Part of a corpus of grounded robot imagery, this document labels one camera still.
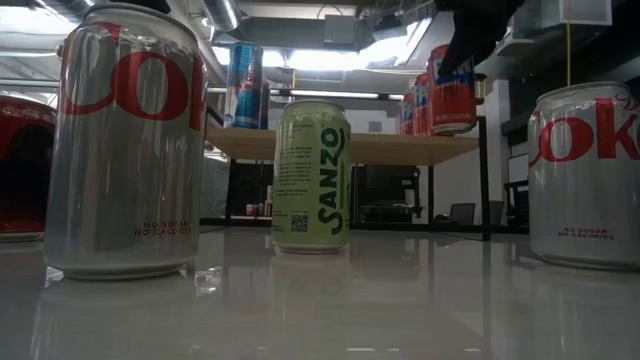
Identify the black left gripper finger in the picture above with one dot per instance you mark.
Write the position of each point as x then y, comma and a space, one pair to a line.
140, 6

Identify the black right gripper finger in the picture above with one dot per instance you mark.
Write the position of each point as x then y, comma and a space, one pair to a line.
475, 30

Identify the orange-red Fanta can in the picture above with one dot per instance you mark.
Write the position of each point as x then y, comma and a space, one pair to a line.
406, 120
452, 110
421, 115

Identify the blue silver Red Bull can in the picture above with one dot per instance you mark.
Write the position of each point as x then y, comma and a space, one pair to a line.
243, 100

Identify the silver Diet Coke can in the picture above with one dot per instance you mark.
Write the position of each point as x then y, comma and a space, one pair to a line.
125, 175
585, 200

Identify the red Coca-Cola can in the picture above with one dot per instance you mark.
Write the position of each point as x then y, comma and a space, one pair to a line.
25, 200

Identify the green Sanzo can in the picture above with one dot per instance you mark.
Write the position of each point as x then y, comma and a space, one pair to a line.
310, 200

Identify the grey ceiling unit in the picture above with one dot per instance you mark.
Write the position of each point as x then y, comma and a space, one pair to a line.
340, 32

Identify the wooden shelf with black legs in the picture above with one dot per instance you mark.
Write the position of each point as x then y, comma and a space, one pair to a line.
400, 147

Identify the fluorescent light strip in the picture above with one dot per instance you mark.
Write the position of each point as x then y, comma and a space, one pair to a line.
330, 94

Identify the black background desk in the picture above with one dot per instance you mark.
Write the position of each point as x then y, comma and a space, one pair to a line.
385, 190

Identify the grey office chair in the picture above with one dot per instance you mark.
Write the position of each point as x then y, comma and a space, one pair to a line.
462, 214

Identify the background shelf items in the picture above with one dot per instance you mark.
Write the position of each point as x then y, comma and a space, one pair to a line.
257, 209

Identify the silver ceiling duct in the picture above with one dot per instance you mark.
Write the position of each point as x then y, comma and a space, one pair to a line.
222, 15

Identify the white wall cabinet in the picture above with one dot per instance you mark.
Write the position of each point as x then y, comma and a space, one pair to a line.
585, 12

